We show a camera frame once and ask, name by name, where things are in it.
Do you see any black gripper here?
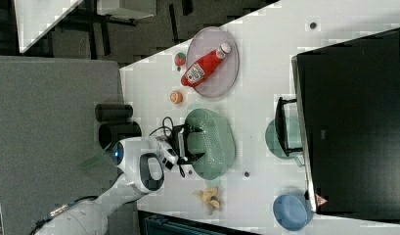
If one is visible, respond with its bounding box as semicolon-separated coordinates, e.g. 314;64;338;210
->
171;124;203;164

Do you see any green oval strainer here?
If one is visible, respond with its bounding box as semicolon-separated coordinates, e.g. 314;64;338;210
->
185;104;236;187

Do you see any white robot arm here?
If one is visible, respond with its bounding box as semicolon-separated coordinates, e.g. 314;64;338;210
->
28;123;202;235

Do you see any toy orange half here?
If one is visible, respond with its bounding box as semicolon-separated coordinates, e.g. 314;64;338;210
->
170;91;183;104

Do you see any toy peeled banana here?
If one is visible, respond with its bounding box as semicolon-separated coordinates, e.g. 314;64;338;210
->
193;187;221;215

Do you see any grey round plate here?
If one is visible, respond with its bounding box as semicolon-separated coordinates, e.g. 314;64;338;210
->
181;27;239;98

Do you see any red ketchup bottle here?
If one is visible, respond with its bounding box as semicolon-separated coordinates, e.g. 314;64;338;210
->
181;43;232;88

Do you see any red toy tomato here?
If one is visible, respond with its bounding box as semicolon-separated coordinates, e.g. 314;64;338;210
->
174;52;186;67

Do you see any small black cylinder cup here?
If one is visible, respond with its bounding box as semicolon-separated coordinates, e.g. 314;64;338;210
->
95;104;133;122

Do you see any green spatula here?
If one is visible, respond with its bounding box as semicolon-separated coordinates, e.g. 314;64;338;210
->
78;143;112;169

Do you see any green mug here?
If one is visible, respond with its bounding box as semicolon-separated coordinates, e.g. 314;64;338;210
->
265;117;304;167

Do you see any blue bowl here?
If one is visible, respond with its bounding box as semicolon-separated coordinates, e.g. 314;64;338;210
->
272;194;314;232

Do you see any black toaster oven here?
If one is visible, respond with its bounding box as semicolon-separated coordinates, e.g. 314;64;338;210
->
275;27;400;224

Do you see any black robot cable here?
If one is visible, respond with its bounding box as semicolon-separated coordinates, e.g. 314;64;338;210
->
150;116;186;178

